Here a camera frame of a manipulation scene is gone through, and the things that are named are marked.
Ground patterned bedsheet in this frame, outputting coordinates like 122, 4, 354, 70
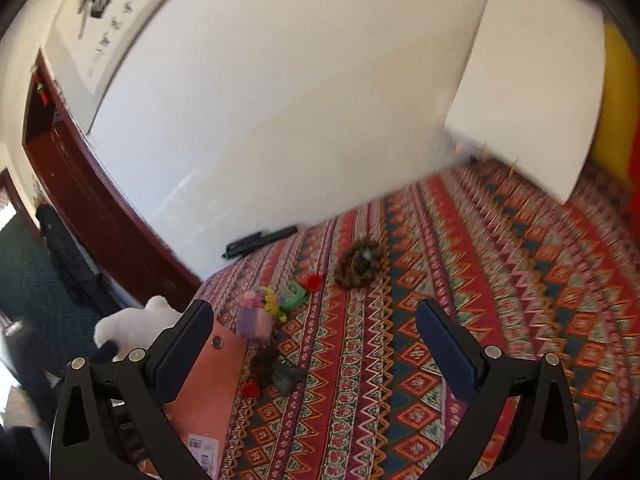
200, 160, 640, 480

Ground brown bead bracelet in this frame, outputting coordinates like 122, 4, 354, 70
333, 239, 392, 289

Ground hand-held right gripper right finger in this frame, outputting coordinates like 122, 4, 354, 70
416, 298, 581, 480

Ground green toy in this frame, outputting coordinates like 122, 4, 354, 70
279, 281, 309, 312

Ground yellow toy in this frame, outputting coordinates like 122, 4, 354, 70
264, 287, 287, 322

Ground white board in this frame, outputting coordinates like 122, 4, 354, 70
443, 0, 607, 206

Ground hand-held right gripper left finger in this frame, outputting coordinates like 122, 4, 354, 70
49, 299, 216, 480

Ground pink cardboard box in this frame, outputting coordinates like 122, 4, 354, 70
107, 320, 247, 480

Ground white plush bear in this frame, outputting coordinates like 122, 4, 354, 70
94, 295, 184, 362

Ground red wooden door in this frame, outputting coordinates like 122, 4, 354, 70
22, 52, 116, 221

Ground pink purple toy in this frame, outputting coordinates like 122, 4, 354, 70
236, 286, 274, 344

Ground dark green trinket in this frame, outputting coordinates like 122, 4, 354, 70
272, 360, 307, 394

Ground red wooden door frame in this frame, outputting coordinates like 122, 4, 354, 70
30, 50, 203, 311

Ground black pen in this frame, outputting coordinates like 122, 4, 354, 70
222, 226, 299, 261

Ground calligraphy wall scroll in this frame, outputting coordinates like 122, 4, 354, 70
52, 0, 213, 136

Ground yellow pillow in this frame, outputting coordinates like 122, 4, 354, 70
589, 22, 640, 187

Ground dark bead cluster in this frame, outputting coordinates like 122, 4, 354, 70
249, 344, 279, 387

